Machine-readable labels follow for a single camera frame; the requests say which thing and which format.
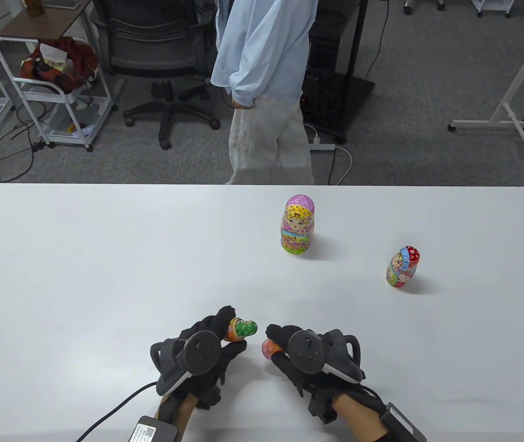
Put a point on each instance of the person's left hand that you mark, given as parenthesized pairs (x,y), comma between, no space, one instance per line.
(215,322)

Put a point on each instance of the person's right hand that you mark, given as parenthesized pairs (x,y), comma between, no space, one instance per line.
(298,382)

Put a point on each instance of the orange Russian doll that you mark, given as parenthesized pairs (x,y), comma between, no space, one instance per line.
(231,334)

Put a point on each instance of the green Russian doll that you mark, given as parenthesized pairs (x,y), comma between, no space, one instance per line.
(247,328)

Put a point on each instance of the orange doll top half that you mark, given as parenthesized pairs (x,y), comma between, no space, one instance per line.
(268,350)

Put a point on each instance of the large pink Russian doll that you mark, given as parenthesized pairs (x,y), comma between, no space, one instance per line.
(297,225)

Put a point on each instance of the red and blue Russian doll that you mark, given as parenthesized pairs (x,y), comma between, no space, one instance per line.
(402,267)

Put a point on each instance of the person's left forearm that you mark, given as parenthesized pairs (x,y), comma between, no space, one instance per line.
(179,412)

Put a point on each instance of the person's right forearm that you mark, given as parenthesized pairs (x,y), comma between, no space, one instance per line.
(363,423)

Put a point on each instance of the dark grey tracking controller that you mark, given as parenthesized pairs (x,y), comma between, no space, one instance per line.
(192,354)
(321,354)

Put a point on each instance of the white power strip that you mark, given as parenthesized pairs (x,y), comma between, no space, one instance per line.
(324,147)

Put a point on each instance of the white rolling cart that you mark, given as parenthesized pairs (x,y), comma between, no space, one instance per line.
(71,99)

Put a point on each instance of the black office chair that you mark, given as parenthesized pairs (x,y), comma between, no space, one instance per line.
(151,41)

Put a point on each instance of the red patterned bag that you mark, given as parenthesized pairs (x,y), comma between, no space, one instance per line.
(77,60)

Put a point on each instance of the black computer tower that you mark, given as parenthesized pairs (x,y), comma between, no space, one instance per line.
(335,46)

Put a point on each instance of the white tissue paper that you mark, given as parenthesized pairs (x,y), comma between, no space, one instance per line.
(52,54)

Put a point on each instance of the brown wooden side table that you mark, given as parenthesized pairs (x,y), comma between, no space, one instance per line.
(45,23)

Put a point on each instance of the brown jar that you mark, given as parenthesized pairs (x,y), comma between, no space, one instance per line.
(34,7)

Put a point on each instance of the whiteboard on white stand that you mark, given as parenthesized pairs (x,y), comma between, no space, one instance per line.
(515,87)

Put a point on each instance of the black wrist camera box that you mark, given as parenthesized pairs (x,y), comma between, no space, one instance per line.
(402,423)
(153,430)

